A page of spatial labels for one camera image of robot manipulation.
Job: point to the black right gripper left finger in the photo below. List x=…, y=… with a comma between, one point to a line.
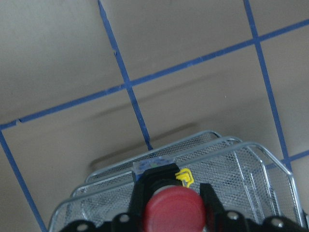
x=131, y=220

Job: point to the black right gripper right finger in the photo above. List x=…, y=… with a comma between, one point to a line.
x=217, y=218

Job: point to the red emergency stop button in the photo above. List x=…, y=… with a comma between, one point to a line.
x=170, y=205

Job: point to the wire mesh shelf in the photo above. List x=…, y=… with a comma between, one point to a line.
x=245, y=176

